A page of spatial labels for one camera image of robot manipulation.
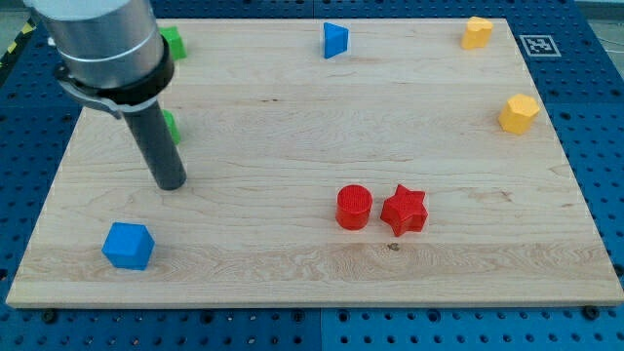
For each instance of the yellow hexagon block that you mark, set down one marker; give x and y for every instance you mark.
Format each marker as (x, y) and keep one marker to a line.
(518, 114)

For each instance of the green circle block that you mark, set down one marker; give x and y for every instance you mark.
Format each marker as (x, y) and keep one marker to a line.
(172, 126)

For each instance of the blue triangle block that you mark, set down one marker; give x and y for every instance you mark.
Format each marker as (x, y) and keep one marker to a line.
(336, 39)

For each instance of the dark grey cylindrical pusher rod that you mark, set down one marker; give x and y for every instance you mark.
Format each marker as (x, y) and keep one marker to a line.
(155, 142)

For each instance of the yellow heart block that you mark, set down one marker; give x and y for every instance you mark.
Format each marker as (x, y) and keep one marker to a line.
(476, 34)

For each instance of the wooden board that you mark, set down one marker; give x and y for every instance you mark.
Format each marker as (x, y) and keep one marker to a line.
(271, 131)

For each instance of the red cylinder block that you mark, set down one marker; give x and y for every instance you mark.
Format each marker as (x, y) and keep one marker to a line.
(353, 207)

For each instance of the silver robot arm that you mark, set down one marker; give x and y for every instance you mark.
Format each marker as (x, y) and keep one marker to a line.
(115, 60)

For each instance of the fiducial marker tag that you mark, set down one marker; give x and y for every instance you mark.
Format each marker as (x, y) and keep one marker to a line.
(540, 46)

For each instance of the red star block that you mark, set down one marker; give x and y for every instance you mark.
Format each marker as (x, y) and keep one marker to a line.
(405, 211)

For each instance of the blue cube block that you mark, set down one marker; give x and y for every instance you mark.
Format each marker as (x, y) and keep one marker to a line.
(128, 246)

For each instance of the green block at top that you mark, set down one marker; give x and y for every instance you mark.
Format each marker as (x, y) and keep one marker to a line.
(175, 41)

